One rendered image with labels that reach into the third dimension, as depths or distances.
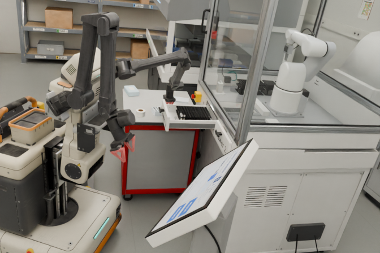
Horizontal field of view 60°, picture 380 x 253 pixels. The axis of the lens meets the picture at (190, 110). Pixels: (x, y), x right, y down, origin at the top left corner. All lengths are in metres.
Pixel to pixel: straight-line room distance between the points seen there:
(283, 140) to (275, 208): 0.52
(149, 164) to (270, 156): 1.03
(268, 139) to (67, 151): 1.10
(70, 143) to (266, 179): 1.15
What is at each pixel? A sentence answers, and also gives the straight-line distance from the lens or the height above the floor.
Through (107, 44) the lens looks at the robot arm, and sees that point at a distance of 1.37.
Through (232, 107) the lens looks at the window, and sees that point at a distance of 1.97.
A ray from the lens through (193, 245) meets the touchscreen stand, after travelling 1.41.
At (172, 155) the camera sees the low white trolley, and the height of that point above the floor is 0.46.
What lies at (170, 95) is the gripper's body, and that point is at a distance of 2.43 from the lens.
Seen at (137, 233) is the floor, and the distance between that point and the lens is 2.59.
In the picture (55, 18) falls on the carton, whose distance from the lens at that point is 5.78.
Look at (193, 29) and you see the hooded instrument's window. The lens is 2.95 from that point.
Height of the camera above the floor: 1.86
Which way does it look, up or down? 25 degrees down
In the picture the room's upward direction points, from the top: 8 degrees clockwise
